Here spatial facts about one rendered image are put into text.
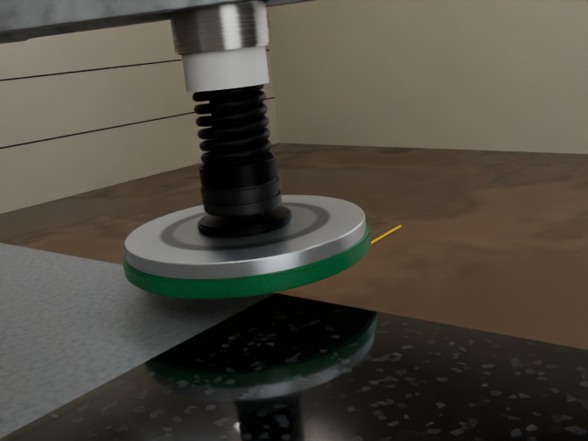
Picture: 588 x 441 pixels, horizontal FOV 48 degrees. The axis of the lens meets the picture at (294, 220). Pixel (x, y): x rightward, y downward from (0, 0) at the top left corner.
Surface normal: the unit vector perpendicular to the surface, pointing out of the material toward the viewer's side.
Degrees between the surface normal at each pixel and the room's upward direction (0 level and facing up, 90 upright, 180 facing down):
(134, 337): 0
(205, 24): 90
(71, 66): 90
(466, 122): 90
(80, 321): 0
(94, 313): 0
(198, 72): 90
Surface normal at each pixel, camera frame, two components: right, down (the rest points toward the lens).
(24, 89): 0.73, 0.11
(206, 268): -0.22, 0.28
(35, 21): 0.11, 0.25
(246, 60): 0.56, 0.16
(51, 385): -0.11, -0.96
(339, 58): -0.68, 0.26
